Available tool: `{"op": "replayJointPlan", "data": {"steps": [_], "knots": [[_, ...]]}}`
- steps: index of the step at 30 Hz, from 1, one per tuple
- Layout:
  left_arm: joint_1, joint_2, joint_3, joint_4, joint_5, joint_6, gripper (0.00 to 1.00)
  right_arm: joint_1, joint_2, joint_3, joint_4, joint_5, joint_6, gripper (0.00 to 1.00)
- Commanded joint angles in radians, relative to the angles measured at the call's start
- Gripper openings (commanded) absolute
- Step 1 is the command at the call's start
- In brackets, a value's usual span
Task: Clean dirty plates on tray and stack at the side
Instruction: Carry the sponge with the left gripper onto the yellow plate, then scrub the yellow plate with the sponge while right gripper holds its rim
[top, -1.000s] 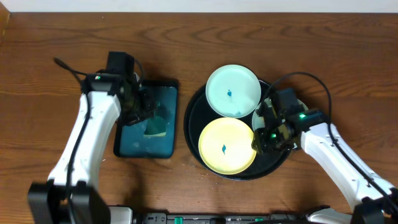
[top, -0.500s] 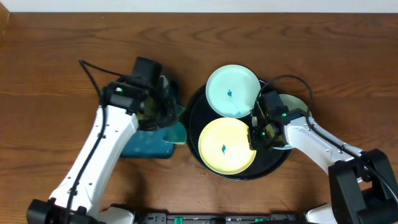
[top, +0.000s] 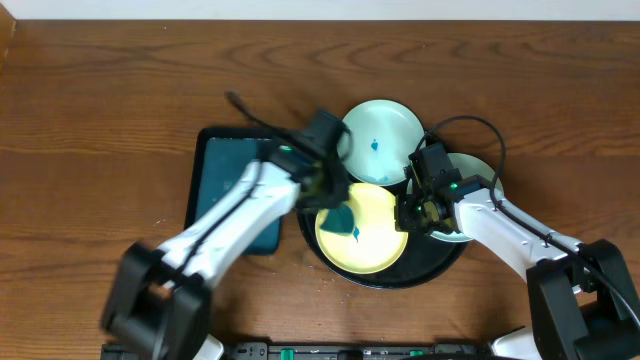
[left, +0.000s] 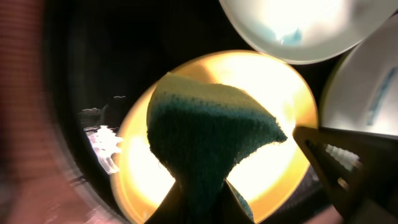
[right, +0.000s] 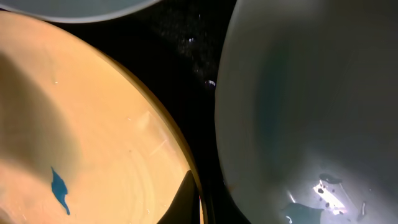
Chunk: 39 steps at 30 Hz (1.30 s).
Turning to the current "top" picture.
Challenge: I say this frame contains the green yellow sponge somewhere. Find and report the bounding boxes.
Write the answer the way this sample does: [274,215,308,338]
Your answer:
[319,203,355,236]

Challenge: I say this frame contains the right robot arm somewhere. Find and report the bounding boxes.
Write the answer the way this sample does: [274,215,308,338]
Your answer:
[396,165,639,360]

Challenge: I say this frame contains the light blue plate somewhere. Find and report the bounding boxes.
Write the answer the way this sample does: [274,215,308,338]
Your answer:
[338,100,424,187]
[401,152,494,243]

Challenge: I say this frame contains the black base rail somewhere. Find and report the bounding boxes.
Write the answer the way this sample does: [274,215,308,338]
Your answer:
[220,342,490,360]

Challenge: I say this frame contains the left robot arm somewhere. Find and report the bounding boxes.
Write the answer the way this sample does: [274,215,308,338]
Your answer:
[100,141,348,359]

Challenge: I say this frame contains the light blue plate top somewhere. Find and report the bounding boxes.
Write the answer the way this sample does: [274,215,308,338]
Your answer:
[338,100,424,187]

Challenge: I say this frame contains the yellow plate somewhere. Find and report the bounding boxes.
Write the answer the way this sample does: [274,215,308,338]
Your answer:
[314,183,409,274]

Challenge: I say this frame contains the round black tray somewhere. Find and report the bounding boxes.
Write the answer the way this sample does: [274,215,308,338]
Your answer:
[297,180,466,289]

